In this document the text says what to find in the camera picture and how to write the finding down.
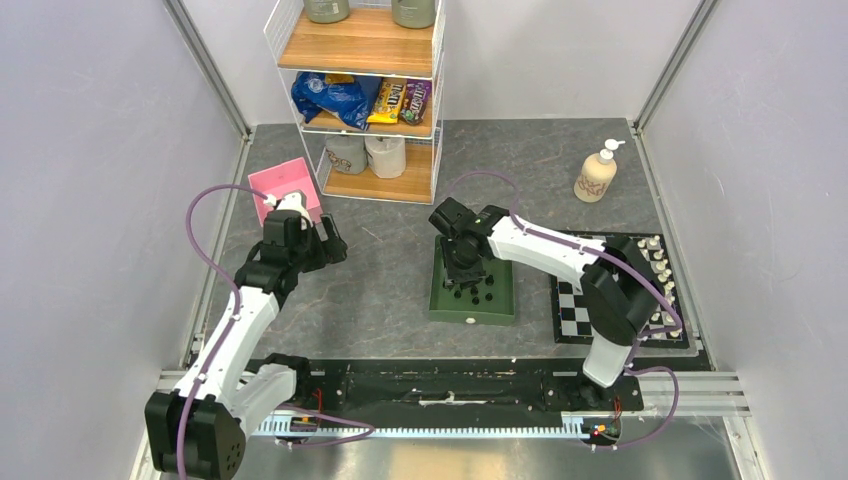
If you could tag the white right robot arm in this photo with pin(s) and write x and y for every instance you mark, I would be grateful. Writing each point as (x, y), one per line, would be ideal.
(621, 292)

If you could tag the white chess pieces row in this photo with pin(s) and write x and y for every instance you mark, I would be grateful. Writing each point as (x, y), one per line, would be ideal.
(652, 247)

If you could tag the yellow candy bag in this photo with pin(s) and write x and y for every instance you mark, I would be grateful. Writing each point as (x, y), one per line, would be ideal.
(388, 104)

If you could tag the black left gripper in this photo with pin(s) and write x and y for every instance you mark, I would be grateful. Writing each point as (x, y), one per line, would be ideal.
(331, 250)

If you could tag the cream soap pump bottle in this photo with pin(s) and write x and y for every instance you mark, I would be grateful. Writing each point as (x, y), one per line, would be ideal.
(597, 173)

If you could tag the green jar right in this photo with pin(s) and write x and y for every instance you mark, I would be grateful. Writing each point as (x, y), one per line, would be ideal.
(414, 14)

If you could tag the grey patterned mug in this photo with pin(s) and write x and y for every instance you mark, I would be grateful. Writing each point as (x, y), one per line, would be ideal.
(347, 154)

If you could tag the blue snack bag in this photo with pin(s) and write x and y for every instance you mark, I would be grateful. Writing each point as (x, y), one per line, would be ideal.
(349, 98)

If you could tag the green plastic tray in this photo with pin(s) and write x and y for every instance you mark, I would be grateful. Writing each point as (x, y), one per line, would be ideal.
(501, 311)

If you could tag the pink plastic box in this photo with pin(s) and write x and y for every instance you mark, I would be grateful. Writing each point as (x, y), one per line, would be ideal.
(286, 178)

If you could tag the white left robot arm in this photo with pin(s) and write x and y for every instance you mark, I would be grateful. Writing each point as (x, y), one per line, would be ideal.
(200, 428)

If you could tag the green jar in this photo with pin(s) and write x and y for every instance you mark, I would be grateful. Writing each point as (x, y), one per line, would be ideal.
(414, 14)
(326, 11)

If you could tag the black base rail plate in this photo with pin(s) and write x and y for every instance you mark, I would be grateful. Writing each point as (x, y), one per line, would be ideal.
(468, 392)

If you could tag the white wire wooden shelf rack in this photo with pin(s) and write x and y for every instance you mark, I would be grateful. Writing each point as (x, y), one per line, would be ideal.
(367, 43)

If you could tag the black and white chessboard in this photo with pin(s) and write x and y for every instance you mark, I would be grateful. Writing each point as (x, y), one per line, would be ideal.
(571, 319)

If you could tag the green jar left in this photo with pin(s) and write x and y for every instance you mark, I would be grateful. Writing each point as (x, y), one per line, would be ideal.
(326, 11)

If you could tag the brown candy bag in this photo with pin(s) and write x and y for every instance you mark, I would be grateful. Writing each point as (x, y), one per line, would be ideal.
(415, 101)

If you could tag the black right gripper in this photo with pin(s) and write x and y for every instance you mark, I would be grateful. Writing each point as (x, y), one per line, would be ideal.
(453, 274)

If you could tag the white toilet paper roll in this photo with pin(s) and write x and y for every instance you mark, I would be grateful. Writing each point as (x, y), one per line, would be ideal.
(386, 156)

